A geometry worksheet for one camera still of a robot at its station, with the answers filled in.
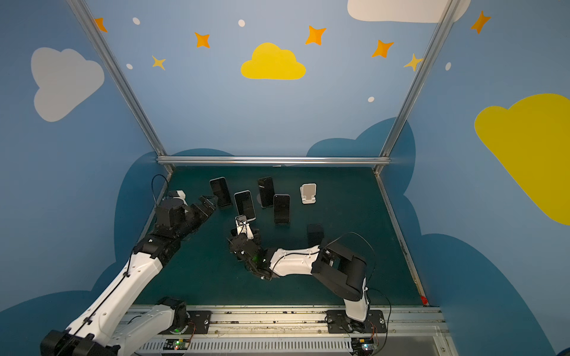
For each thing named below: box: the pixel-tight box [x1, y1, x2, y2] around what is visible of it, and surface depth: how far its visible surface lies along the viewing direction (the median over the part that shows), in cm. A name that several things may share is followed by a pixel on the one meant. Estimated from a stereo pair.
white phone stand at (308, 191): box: [299, 183, 317, 204], surface depth 109 cm
